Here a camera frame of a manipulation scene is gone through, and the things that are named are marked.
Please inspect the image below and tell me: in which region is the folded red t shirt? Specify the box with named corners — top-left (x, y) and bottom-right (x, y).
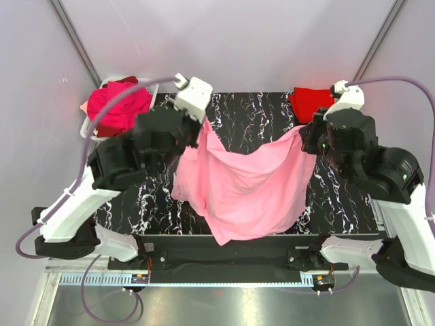
top-left (289, 88), bottom-right (334, 125)

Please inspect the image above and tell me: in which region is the white plastic basket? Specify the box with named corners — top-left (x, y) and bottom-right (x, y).
top-left (80, 76), bottom-right (159, 141)

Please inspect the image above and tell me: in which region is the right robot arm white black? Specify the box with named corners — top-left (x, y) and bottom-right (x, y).
top-left (299, 108), bottom-right (434, 292)

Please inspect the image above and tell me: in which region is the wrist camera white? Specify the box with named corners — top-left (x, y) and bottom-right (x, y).
top-left (323, 80), bottom-right (365, 121)
top-left (173, 73), bottom-right (213, 124)

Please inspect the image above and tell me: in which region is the crumpled magenta t shirt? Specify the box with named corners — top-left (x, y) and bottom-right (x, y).
top-left (86, 82), bottom-right (152, 133)

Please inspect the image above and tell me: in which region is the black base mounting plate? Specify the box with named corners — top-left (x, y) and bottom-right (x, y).
top-left (108, 234), bottom-right (348, 286)

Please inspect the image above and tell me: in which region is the aluminium rail front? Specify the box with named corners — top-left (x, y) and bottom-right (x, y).
top-left (43, 246), bottom-right (417, 289)

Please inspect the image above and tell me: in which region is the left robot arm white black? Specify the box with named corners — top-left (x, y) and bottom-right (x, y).
top-left (32, 106), bottom-right (206, 269)

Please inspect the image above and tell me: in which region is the light pink t shirt in basket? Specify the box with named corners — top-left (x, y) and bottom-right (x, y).
top-left (80, 101), bottom-right (88, 113)

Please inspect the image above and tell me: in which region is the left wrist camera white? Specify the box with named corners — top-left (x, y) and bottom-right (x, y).
top-left (173, 73), bottom-right (213, 124)

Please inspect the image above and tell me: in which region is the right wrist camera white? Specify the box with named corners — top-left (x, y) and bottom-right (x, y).
top-left (323, 80), bottom-right (365, 121)

